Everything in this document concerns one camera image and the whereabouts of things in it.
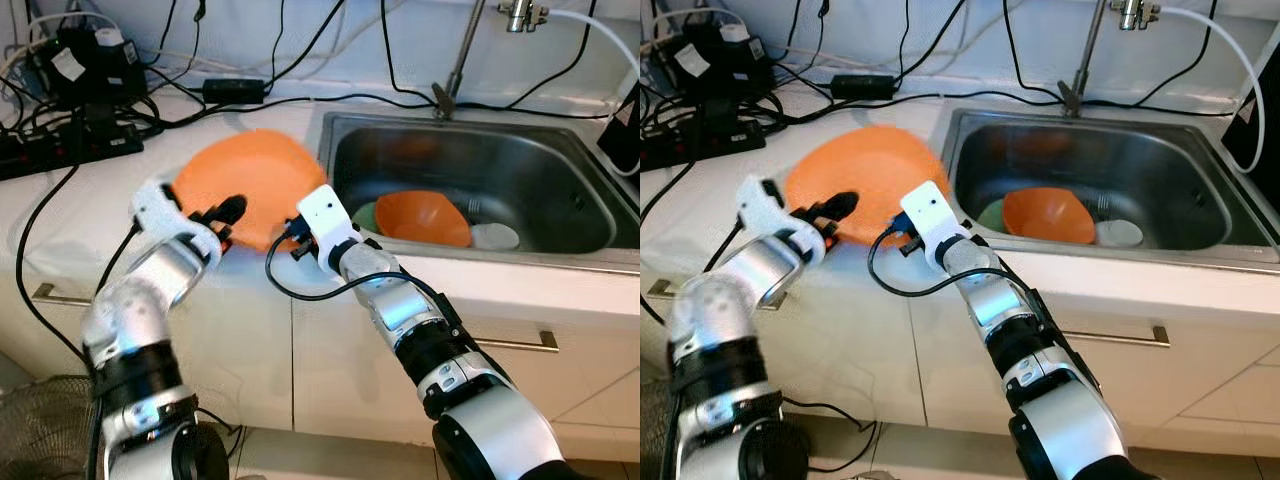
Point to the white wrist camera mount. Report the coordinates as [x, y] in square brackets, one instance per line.
[762, 200]
[322, 210]
[925, 208]
[155, 205]

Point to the black countertop appliance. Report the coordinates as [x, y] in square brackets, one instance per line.
[1260, 140]
[625, 140]

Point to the small white bowl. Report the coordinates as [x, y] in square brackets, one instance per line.
[495, 237]
[1120, 233]

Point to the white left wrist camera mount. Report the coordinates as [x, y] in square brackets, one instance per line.
[762, 200]
[155, 205]

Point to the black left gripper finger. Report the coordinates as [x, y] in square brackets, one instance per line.
[230, 208]
[840, 204]

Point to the orange plastic bowl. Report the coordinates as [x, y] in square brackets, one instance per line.
[1050, 215]
[425, 215]

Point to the chrome kitchen faucet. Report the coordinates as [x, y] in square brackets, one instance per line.
[462, 60]
[1090, 55]

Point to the black power strip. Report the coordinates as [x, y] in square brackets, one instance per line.
[90, 145]
[710, 140]

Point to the light green plate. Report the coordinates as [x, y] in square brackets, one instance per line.
[992, 215]
[365, 218]

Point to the black power adapter brick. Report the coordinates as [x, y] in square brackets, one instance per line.
[235, 90]
[862, 86]

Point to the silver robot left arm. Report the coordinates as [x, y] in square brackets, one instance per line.
[150, 290]
[745, 280]

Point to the stainless steel sink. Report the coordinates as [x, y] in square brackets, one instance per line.
[500, 160]
[1130, 158]

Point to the black device with white label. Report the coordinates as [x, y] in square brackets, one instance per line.
[720, 70]
[95, 75]

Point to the silver metal fork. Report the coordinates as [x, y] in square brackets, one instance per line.
[1100, 205]
[471, 208]

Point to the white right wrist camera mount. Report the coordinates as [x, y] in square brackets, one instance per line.
[322, 210]
[925, 208]

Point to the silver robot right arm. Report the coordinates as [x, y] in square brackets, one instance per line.
[1000, 305]
[400, 310]

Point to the orange plastic plate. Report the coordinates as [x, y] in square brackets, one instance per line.
[865, 170]
[250, 175]

